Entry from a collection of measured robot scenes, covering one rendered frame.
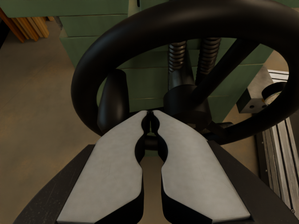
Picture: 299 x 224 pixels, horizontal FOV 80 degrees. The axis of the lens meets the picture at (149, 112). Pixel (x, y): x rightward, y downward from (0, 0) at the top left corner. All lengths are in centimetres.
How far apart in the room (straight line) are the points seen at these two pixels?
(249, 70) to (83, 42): 38
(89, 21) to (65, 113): 100
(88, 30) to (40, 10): 8
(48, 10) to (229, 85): 43
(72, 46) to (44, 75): 120
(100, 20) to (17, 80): 137
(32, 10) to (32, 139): 102
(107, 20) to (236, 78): 34
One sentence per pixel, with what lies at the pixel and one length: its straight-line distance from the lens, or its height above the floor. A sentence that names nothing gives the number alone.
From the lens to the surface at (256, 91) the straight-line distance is 57.
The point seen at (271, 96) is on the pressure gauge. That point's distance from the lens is 50.
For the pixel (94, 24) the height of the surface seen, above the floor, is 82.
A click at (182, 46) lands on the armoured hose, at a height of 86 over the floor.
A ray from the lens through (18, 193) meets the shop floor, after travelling 125.
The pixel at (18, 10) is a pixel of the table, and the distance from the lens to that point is 40.
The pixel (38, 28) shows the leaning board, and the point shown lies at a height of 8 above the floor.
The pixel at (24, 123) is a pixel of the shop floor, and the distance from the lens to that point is 141.
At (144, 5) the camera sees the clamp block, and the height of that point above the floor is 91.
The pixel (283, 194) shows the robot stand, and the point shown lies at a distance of 95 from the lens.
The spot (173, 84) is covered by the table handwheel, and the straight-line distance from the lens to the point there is 26.
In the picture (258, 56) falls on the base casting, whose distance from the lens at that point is 48.
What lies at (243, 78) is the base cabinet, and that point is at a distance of 52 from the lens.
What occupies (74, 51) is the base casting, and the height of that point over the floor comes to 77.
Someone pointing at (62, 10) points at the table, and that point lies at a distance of 37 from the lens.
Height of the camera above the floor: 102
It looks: 60 degrees down
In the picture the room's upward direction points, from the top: 2 degrees counter-clockwise
